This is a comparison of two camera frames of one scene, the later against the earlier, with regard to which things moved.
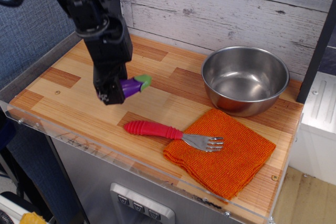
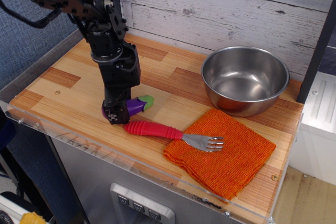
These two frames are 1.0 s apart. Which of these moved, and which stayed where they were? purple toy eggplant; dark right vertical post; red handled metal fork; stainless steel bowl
Moved: purple toy eggplant
Stayed: dark right vertical post; red handled metal fork; stainless steel bowl
